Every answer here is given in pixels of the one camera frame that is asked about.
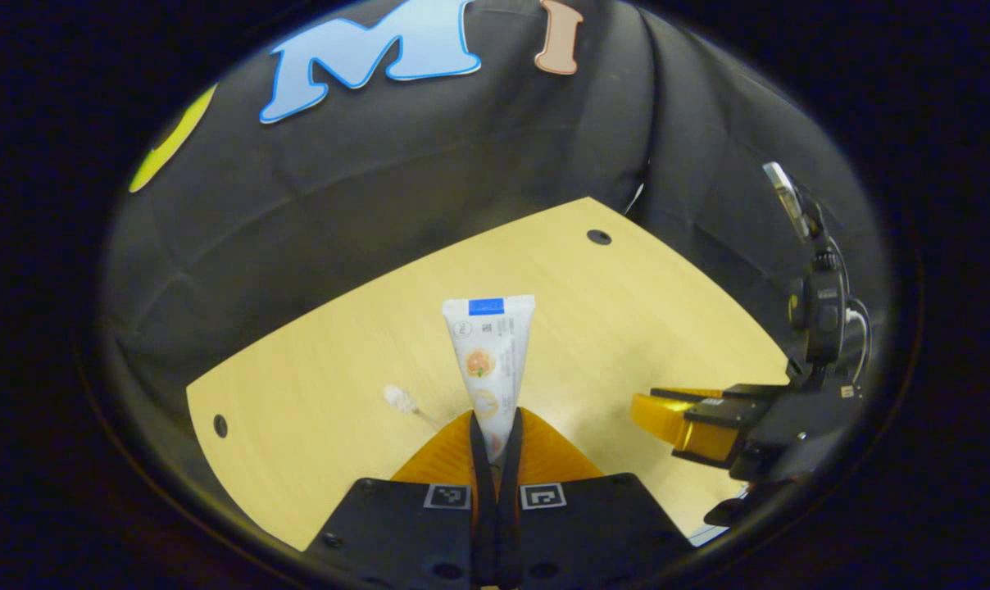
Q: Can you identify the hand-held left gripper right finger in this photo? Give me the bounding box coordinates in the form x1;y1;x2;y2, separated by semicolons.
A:
497;407;694;590

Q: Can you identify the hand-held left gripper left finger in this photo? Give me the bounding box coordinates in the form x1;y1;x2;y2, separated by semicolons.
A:
305;408;497;590

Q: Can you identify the white toothbrush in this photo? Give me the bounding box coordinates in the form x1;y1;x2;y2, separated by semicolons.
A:
383;384;447;433

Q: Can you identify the white toothpaste tube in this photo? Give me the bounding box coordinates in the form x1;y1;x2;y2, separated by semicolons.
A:
442;295;537;464

